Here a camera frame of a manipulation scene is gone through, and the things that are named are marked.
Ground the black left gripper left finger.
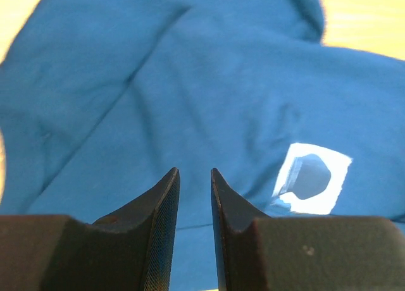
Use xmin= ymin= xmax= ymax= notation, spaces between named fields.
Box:
xmin=1 ymin=168 xmax=180 ymax=290

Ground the navy blue printed t-shirt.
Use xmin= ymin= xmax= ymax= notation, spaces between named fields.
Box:
xmin=1 ymin=0 xmax=404 ymax=290

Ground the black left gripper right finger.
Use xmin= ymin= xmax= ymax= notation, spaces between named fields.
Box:
xmin=211 ymin=169 xmax=404 ymax=290

